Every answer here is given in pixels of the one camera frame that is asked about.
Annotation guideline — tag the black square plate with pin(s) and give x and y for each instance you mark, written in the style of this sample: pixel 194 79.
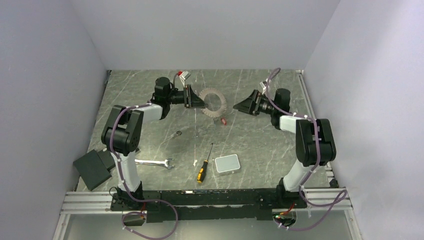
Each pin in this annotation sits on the black square plate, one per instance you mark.
pixel 92 170
pixel 107 159

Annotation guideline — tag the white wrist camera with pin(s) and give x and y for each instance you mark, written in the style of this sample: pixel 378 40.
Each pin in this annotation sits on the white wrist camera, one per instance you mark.
pixel 183 76
pixel 263 85

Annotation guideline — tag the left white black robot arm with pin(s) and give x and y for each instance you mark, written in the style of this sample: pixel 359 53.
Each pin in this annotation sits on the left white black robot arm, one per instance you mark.
pixel 122 131

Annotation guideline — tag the grey rectangular tin box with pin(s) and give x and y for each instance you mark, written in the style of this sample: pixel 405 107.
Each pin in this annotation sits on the grey rectangular tin box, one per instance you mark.
pixel 227 164

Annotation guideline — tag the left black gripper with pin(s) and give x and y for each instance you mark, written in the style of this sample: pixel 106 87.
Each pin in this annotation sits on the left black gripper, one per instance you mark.
pixel 193 100

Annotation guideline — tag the black square plate rear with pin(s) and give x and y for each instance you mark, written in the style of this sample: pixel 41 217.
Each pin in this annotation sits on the black square plate rear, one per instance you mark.
pixel 107 159

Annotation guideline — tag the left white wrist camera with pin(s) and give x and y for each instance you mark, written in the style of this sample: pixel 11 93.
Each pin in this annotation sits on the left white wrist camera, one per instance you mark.
pixel 183 76

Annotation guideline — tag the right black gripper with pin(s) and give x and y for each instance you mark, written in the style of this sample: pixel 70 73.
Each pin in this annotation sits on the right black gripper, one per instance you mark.
pixel 251 105

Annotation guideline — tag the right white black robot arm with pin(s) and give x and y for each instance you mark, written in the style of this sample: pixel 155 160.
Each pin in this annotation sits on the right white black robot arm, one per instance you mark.
pixel 314 141

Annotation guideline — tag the yellow black screwdriver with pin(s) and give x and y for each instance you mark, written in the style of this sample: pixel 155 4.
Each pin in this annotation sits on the yellow black screwdriver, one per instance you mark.
pixel 203 170

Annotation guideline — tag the black square plate front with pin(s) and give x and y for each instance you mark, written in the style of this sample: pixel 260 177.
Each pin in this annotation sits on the black square plate front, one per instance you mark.
pixel 92 170

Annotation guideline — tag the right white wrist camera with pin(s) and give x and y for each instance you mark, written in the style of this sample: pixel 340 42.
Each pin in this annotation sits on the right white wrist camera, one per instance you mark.
pixel 263 85

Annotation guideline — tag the silver open-end wrench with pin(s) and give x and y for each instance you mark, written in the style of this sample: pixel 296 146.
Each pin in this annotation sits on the silver open-end wrench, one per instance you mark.
pixel 166 163

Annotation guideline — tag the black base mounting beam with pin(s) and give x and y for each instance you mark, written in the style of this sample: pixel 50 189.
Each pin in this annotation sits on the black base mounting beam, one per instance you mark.
pixel 209 204

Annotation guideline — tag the aluminium extrusion rail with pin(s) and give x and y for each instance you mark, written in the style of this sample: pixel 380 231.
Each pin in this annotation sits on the aluminium extrusion rail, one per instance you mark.
pixel 79 202

